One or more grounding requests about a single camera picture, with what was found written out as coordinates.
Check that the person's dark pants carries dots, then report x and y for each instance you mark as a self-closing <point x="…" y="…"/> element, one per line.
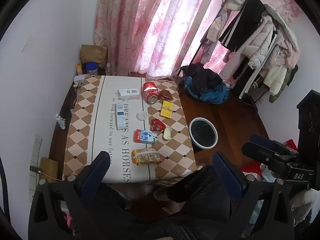
<point x="200" y="192"/>

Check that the yellow small box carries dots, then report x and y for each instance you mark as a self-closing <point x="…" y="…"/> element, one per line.
<point x="167" y="109"/>

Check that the small light garment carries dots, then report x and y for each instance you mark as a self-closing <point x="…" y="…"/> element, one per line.
<point x="217" y="27"/>

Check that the blue garment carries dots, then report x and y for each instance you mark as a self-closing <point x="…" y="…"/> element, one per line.
<point x="212" y="95"/>

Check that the white wall socket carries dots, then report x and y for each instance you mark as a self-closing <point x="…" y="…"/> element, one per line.
<point x="36" y="147"/>

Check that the pink floral curtain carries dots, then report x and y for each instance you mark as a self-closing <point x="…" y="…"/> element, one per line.
<point x="155" y="30"/>

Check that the white rimmed trash bin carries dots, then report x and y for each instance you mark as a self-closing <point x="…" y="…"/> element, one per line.
<point x="203" y="135"/>

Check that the pale pink down coat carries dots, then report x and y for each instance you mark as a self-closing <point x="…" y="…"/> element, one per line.
<point x="265" y="40"/>

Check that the black jacket with white stripes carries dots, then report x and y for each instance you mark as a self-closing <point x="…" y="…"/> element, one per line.
<point x="243" y="27"/>

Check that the orange capped bottle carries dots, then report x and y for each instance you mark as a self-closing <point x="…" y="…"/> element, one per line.
<point x="79" y="69"/>

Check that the white paper box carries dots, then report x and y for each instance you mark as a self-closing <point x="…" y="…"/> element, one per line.
<point x="80" y="78"/>

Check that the brown paper bag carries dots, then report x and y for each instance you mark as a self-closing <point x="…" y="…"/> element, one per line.
<point x="94" y="53"/>

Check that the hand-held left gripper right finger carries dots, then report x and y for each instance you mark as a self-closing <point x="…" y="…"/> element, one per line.
<point x="228" y="177"/>

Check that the blue and red milk carton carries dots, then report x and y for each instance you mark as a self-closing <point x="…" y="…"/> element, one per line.
<point x="145" y="136"/>

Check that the brown wrapper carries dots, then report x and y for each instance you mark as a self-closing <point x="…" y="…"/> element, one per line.
<point x="166" y="95"/>

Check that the torn white cardboard box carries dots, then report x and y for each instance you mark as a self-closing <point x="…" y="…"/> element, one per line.
<point x="128" y="94"/>

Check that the dented red soda can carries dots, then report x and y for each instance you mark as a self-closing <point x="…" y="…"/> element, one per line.
<point x="150" y="92"/>

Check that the wooden box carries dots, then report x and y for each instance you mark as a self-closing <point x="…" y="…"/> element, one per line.
<point x="49" y="167"/>

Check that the white and green peel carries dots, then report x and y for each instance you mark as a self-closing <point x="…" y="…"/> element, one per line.
<point x="167" y="133"/>

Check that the blue lidded tin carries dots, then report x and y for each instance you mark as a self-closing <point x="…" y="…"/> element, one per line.
<point x="91" y="68"/>

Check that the olive green garment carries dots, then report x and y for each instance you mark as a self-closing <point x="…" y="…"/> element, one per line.
<point x="288" y="80"/>

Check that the white fluffy cloth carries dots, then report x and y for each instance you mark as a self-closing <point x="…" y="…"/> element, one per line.
<point x="301" y="201"/>

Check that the clear plastic lid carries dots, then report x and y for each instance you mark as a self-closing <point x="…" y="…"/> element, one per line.
<point x="141" y="115"/>

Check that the red cloth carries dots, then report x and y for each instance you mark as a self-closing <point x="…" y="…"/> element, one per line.
<point x="251" y="167"/>

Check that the red crumpled wrapper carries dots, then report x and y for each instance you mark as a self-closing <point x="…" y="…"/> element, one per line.
<point x="157" y="124"/>

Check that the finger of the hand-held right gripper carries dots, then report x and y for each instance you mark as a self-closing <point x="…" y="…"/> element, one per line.
<point x="257" y="152"/>
<point x="262" y="141"/>

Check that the yellow snack packet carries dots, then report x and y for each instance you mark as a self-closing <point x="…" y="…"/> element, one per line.
<point x="146" y="157"/>

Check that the white spray bottle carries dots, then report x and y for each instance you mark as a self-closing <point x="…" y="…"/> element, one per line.
<point x="60" y="121"/>

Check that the blue and white box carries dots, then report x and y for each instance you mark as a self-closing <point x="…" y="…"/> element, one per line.
<point x="120" y="116"/>

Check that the cream padded coat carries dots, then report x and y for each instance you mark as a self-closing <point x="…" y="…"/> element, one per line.
<point x="275" y="77"/>

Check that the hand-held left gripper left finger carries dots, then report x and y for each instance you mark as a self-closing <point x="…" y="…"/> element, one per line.
<point x="92" y="180"/>

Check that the black metal clothes rack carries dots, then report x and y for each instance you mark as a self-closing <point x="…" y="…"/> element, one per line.
<point x="197" y="52"/>

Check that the black garment pile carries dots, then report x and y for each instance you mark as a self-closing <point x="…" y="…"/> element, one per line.
<point x="202" y="77"/>

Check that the clear plastic bottle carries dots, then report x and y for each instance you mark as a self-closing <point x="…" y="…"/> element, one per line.
<point x="108" y="69"/>

